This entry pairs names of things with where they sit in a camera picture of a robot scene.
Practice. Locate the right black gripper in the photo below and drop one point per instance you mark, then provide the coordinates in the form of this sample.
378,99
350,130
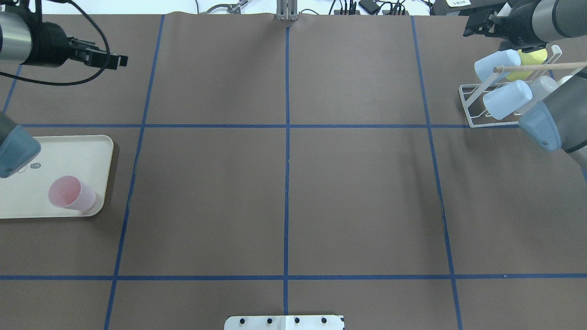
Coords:
517,25

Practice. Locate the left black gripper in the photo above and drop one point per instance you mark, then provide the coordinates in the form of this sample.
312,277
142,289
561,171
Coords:
49,44

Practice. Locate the yellow plastic cup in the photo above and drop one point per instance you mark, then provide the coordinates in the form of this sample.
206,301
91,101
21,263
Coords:
536,57

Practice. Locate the light blue plastic cup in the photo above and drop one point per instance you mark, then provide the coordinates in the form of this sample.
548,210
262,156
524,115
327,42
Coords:
503,101

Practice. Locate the grey plastic cup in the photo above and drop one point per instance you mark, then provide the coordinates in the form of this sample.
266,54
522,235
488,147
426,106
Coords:
540,88

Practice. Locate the pink plastic cup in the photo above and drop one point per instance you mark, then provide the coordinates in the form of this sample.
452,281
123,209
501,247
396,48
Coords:
70,193

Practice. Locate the pale green plastic cup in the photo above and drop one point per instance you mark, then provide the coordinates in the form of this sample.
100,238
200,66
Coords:
564,79

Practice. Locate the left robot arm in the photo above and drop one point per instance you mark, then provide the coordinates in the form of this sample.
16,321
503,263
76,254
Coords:
28,40

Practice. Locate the cream plastic tray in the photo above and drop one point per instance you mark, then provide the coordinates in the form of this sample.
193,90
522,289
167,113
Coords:
26,194

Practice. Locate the white mounting plate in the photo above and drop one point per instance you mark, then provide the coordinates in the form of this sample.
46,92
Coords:
285,322

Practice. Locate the white wire cup rack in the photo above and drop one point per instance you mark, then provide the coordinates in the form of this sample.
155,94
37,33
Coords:
471,94

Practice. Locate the aluminium frame post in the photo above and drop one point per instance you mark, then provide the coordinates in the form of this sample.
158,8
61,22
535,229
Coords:
287,10

